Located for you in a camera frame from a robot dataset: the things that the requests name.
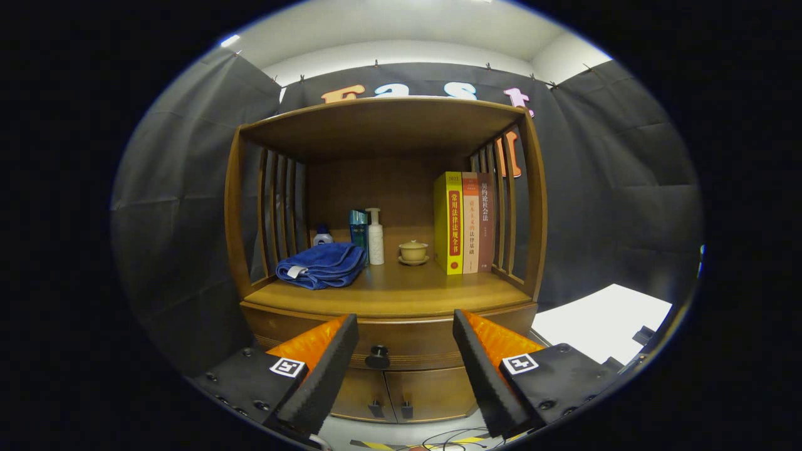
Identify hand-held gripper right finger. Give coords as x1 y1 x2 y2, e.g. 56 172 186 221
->
452 309 622 439

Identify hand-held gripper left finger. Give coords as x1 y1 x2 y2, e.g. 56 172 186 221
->
187 313 360 439

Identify wooden drawer with black knob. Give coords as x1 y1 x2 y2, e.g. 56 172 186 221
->
241 303 538 371

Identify wooden cabinet door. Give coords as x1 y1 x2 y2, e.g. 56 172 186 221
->
383 366 478 423
330 370 398 424

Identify wooden countertop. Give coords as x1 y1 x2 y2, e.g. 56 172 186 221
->
243 260 533 319

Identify wooden cabinet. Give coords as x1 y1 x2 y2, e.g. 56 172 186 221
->
224 96 548 425

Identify yellow black floor tape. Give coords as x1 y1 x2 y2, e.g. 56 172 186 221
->
351 438 489 450

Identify blue folded towel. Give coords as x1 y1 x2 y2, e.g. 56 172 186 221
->
276 242 368 290

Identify white pump bottle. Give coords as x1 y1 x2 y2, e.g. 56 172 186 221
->
366 208 385 266

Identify brown book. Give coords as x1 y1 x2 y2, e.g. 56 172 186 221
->
477 173 496 272

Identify teal bottle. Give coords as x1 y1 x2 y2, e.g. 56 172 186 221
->
349 209 370 266

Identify yellow book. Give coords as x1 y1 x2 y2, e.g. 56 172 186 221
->
434 172 464 276

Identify orange white book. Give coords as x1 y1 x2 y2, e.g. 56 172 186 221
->
462 172 481 274

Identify black backdrop cloth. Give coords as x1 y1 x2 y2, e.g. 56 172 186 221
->
112 49 704 376

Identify black floor cables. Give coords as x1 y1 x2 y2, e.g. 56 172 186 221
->
421 427 502 450

